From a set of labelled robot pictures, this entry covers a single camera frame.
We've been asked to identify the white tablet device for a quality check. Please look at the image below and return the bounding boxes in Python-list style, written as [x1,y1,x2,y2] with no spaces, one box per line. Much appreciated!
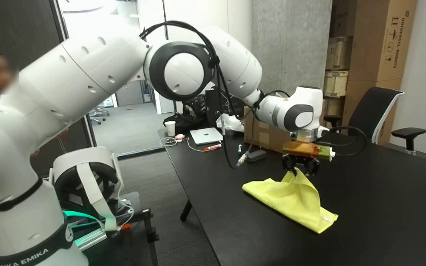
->
[189,128,223,145]

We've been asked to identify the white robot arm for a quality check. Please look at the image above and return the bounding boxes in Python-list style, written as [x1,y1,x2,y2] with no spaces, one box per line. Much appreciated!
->
[0,23,322,266]

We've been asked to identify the black white office chair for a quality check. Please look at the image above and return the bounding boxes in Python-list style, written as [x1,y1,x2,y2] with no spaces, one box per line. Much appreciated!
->
[347,88,426,153]

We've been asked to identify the white VR headset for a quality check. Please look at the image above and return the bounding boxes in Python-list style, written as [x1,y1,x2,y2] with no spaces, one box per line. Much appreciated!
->
[48,147,128,233]

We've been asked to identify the tall cardboard box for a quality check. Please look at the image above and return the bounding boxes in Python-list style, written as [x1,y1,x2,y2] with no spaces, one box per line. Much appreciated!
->
[340,0,418,138]

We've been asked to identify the black flat device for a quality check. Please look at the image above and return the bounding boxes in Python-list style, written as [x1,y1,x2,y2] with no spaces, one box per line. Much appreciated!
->
[245,150,266,163]

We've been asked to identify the stacked small cardboard boxes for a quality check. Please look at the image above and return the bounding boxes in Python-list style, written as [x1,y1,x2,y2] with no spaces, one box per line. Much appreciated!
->
[325,37,349,98]

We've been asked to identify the white paper cup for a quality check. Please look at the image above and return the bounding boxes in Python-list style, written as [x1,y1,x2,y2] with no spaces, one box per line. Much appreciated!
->
[164,122,176,138]

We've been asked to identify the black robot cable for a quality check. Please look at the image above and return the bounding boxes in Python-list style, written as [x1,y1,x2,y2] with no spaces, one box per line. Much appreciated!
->
[139,20,254,169]

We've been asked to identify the cardboard box on table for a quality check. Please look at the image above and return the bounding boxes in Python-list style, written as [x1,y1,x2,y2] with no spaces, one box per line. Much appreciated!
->
[244,110,290,153]

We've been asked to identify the yellow cloth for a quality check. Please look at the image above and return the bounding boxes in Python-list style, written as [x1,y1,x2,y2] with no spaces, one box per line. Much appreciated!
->
[242,169,338,234]

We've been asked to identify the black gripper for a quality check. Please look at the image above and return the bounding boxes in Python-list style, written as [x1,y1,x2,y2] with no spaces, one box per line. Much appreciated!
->
[281,154,319,176]

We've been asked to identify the white crumpled bag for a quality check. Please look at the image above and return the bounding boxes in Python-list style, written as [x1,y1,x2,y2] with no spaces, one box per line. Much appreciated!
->
[216,114,244,134]

